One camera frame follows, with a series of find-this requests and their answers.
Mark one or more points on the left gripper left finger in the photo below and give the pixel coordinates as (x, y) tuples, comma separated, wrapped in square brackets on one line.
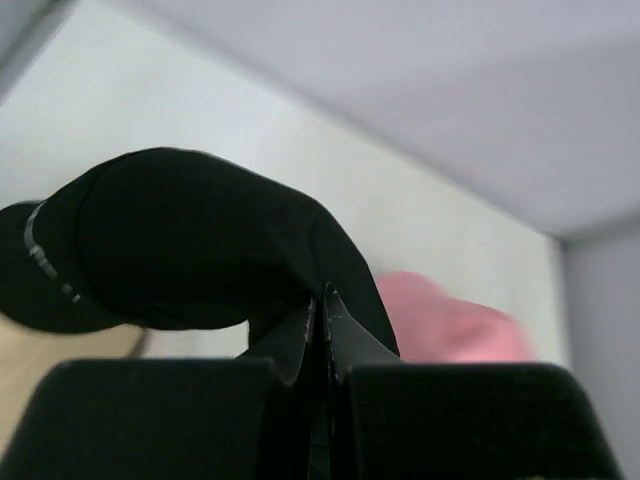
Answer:
[(245, 418)]

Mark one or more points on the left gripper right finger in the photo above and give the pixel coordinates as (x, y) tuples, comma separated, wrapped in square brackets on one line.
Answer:
[(388, 419)]

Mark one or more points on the pink bucket hat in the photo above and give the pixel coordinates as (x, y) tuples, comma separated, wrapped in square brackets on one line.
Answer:
[(433, 327)]

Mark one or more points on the beige bucket hat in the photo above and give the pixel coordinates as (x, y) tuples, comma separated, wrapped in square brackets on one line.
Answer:
[(26, 355)]

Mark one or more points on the black bucket hat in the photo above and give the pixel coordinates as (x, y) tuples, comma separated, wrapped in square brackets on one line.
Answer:
[(172, 239)]

